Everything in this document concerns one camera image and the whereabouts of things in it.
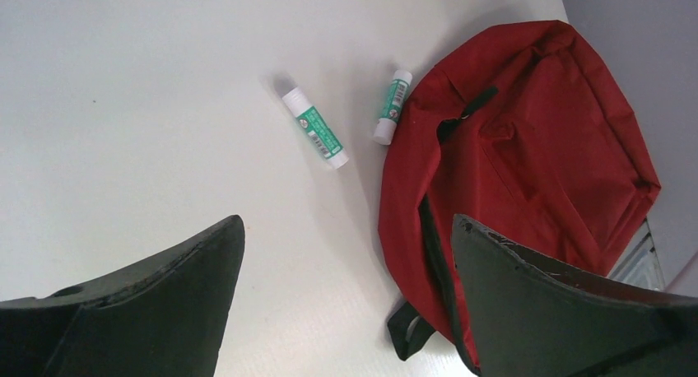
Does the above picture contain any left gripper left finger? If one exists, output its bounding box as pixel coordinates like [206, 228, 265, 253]
[1, 215, 245, 376]

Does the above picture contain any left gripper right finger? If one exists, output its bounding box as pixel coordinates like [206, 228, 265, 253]
[451, 215, 697, 376]

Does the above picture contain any red student backpack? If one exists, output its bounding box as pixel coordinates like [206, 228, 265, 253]
[378, 20, 661, 374]

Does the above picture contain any teal white tube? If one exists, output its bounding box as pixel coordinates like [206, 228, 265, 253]
[282, 87, 349, 170]
[373, 70, 413, 146]

